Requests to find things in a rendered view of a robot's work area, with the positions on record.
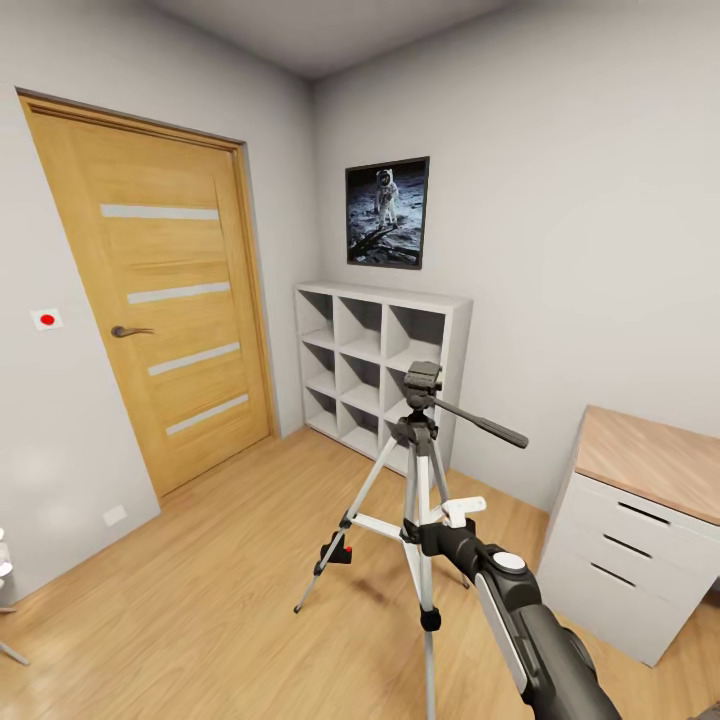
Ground camera tripod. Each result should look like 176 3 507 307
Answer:
307 361 529 720

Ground digital camera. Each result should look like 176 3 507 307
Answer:
320 534 352 564

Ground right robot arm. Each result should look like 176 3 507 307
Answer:
403 497 623 720

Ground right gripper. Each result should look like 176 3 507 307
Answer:
403 517 479 573

